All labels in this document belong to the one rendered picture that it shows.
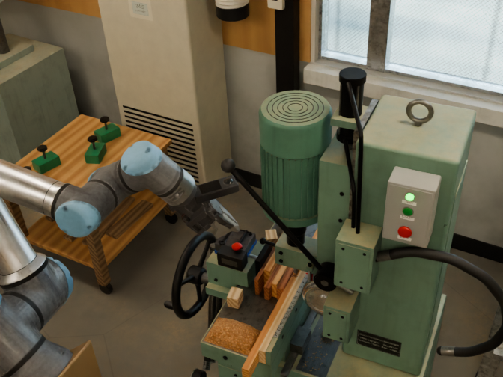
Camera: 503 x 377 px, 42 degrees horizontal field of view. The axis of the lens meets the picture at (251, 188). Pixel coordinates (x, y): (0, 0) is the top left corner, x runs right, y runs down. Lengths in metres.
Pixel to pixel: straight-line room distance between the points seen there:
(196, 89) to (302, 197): 1.68
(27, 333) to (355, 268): 0.91
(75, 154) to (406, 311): 2.02
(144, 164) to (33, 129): 2.41
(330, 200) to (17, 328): 0.91
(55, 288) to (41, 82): 2.02
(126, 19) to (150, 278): 1.26
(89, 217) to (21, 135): 2.38
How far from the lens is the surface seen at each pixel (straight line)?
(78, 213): 1.50
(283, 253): 1.85
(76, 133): 3.45
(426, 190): 1.39
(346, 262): 1.55
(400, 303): 1.72
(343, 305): 1.68
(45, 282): 2.00
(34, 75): 3.82
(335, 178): 1.57
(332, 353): 1.94
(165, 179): 1.55
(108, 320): 3.17
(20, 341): 1.92
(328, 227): 1.67
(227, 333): 1.81
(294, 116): 1.55
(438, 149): 1.44
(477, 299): 3.26
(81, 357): 1.95
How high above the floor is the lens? 2.33
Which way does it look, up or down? 38 degrees down
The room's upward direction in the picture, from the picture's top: 3 degrees counter-clockwise
